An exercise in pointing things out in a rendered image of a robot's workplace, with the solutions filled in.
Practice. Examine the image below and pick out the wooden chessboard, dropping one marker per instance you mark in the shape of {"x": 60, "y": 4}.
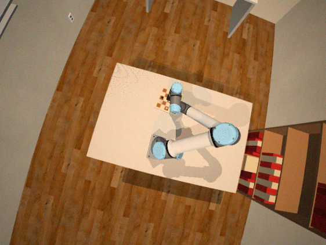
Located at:
{"x": 164, "y": 102}

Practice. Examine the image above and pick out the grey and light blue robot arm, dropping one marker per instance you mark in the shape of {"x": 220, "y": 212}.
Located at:
{"x": 219, "y": 134}

